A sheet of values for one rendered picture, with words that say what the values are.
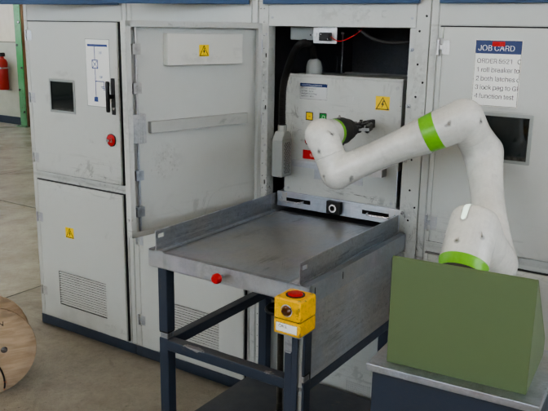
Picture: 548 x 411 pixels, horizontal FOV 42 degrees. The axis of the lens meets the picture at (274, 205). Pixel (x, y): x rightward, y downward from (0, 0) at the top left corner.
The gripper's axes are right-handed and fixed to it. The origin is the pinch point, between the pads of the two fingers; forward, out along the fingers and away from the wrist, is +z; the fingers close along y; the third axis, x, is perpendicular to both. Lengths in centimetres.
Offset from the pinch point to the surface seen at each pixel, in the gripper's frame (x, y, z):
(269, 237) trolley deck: -38, -20, -34
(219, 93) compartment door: 9, -53, -19
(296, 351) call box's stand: -47, 25, -90
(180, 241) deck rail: -38, -41, -57
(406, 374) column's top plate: -48, 53, -84
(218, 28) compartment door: 33, -54, -19
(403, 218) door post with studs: -32.9, 15.6, -0.7
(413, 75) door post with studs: 18.3, 16.6, -0.9
